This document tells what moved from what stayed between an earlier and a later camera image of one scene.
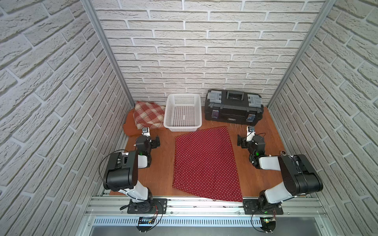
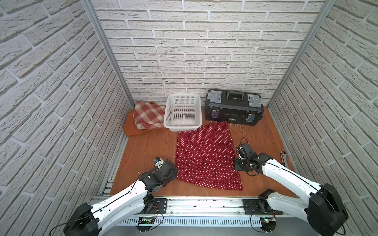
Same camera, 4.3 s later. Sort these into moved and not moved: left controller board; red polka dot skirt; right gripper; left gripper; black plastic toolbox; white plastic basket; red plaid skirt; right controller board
Moved: red polka dot skirt; left gripper; right gripper
Not moved: red plaid skirt; white plastic basket; right controller board; left controller board; black plastic toolbox
